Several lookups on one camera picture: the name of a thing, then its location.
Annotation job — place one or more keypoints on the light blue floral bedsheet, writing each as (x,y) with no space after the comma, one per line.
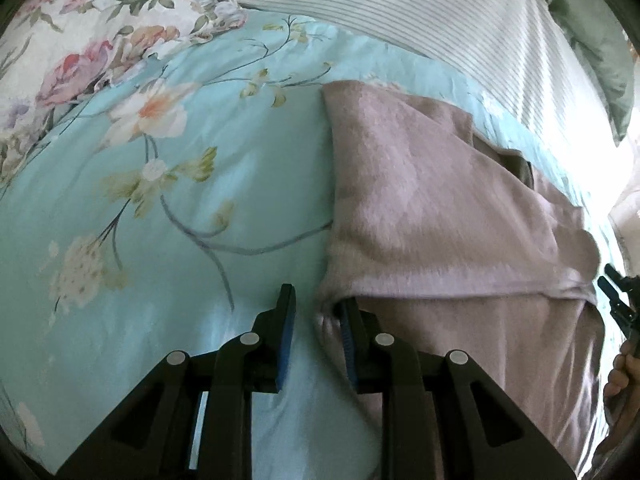
(165,240)

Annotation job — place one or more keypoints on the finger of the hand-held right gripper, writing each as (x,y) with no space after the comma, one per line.
(617,300)

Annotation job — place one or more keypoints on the striped white bedding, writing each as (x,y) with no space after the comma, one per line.
(440,15)

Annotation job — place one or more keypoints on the green pillow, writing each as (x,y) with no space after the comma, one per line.
(580,25)

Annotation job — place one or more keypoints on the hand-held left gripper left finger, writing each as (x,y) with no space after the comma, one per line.
(286,345)

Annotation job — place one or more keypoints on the white floral quilt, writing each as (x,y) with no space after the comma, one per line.
(90,45)

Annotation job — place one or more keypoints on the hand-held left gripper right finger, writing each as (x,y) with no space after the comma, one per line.
(350,345)

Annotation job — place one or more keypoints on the person's right hand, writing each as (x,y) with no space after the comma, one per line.
(620,385)

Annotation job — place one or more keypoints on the mauve knit garment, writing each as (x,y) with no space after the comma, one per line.
(440,220)

